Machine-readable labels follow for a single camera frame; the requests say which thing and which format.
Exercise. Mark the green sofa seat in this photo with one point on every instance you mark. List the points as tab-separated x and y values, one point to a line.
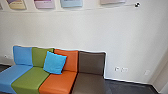
30	81

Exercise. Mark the brown sofa seat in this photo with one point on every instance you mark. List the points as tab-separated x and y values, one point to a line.
90	76

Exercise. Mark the purple wall poster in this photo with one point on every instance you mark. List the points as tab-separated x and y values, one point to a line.
44	3

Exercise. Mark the yellow wall poster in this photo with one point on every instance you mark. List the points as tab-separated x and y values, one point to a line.
16	4

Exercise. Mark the light blue wall poster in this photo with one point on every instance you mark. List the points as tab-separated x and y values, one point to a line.
71	3

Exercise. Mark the white socket with dark centre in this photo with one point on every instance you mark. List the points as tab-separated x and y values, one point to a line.
117	69

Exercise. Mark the blue sofa seat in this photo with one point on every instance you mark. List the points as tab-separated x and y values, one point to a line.
13	75

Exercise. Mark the small black wall mount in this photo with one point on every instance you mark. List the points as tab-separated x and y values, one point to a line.
137	4

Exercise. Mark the blue cushion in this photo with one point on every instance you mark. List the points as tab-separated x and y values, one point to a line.
54	62

